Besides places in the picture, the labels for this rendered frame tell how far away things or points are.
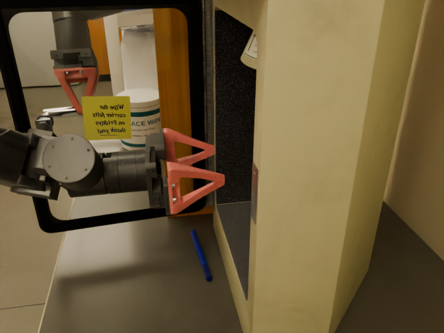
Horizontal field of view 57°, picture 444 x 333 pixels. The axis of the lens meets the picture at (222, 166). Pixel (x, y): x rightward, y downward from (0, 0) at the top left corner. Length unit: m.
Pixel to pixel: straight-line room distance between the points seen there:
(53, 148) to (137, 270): 0.34
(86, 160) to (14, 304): 1.77
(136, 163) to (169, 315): 0.26
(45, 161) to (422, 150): 0.71
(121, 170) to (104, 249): 0.31
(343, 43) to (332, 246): 0.24
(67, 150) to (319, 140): 0.28
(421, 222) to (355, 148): 0.52
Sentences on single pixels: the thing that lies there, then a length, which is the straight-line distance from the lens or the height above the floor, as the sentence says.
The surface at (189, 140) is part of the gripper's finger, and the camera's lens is 0.61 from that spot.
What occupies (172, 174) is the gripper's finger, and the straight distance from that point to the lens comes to 0.50.
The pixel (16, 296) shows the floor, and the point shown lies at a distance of 2.26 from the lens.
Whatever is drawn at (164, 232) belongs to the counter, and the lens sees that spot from 0.84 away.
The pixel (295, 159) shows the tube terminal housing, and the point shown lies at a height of 1.25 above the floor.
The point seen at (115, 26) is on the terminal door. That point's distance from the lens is 0.67.
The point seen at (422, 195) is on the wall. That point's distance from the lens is 0.94.
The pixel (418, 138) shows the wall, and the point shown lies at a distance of 0.93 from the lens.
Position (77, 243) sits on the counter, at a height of 0.94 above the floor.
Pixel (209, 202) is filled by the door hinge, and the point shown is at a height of 1.00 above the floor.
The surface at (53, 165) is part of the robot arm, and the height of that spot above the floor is 1.23.
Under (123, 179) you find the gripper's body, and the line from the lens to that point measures 0.55.
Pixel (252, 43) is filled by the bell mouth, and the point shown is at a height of 1.34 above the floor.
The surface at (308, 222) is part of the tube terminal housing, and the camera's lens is 0.48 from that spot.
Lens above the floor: 1.43
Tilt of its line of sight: 27 degrees down
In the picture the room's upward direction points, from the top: straight up
